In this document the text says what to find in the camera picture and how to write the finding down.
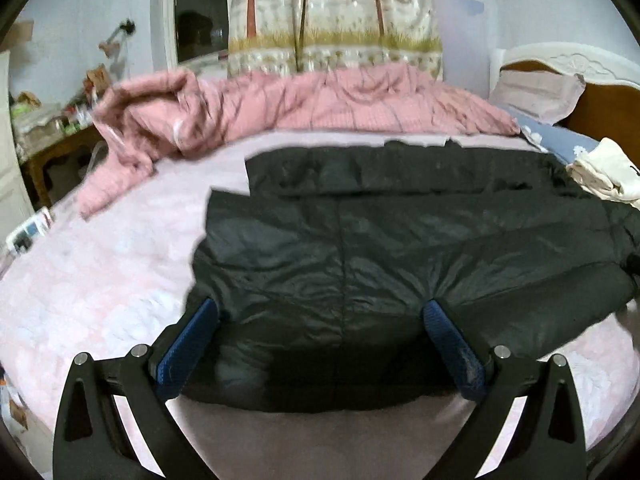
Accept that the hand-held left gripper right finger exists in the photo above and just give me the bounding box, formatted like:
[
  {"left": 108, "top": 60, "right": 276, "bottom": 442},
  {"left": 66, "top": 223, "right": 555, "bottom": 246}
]
[{"left": 422, "top": 299, "right": 587, "bottom": 480}]

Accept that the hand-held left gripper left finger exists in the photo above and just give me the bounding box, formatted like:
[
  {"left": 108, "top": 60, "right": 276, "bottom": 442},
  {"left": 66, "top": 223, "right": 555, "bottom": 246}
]
[{"left": 52, "top": 296, "right": 221, "bottom": 480}]

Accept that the black puffer jacket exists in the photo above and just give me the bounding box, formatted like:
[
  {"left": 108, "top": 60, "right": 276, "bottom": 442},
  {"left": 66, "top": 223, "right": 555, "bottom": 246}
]
[{"left": 185, "top": 139, "right": 640, "bottom": 413}]

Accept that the colourful packet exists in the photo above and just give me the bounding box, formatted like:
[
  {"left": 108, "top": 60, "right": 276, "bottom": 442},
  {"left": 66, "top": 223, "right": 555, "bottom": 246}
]
[{"left": 0, "top": 370, "right": 28, "bottom": 431}]

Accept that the magazine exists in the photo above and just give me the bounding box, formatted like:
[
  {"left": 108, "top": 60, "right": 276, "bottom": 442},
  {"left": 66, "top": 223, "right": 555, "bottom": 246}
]
[{"left": 7, "top": 207, "right": 53, "bottom": 256}]

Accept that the folded white garment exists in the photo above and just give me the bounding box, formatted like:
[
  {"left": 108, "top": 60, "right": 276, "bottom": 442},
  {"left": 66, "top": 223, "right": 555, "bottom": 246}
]
[{"left": 565, "top": 137, "right": 640, "bottom": 211}]

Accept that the blue floral pillow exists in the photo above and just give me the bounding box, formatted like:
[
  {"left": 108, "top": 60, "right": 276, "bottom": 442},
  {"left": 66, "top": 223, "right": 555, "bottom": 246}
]
[{"left": 505, "top": 107, "right": 601, "bottom": 166}]

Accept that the wooden desk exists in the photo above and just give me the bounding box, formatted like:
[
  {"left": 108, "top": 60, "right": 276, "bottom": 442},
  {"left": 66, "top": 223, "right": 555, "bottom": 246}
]
[{"left": 15, "top": 120, "right": 106, "bottom": 211}]

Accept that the white cabinet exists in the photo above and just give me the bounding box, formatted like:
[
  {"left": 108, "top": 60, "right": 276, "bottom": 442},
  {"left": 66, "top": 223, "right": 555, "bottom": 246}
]
[{"left": 0, "top": 50, "right": 36, "bottom": 241}]

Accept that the pink pillow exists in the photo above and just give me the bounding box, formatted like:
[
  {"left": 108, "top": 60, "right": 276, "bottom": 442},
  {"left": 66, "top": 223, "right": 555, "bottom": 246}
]
[{"left": 492, "top": 69, "right": 587, "bottom": 126}]

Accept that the pink quilt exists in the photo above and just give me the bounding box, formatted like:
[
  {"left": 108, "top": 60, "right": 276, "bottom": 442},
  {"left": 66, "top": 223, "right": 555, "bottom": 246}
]
[{"left": 75, "top": 64, "right": 521, "bottom": 221}]

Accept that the desk clutter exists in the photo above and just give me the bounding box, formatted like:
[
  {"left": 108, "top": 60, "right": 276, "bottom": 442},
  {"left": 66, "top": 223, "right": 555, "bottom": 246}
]
[{"left": 10, "top": 62, "right": 116, "bottom": 136}]

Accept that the white and wood headboard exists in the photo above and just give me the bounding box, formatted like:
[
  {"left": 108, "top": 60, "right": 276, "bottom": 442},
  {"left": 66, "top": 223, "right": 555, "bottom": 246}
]
[{"left": 489, "top": 42, "right": 640, "bottom": 148}]

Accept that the white framed window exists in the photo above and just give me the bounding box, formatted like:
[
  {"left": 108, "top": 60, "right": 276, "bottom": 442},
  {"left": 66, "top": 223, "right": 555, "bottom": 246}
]
[{"left": 165, "top": 0, "right": 238, "bottom": 68}]

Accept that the tree print curtain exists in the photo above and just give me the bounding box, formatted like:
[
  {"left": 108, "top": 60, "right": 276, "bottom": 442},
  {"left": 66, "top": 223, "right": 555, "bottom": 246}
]
[{"left": 226, "top": 0, "right": 445, "bottom": 81}]

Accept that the pink wall lamp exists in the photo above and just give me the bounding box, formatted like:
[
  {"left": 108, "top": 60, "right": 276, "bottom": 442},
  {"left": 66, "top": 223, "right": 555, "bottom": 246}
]
[{"left": 99, "top": 19, "right": 137, "bottom": 58}]

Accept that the cardboard sheet on wall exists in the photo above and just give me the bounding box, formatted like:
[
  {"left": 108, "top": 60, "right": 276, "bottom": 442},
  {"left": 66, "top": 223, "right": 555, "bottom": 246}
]
[{"left": 7, "top": 20, "right": 36, "bottom": 48}]

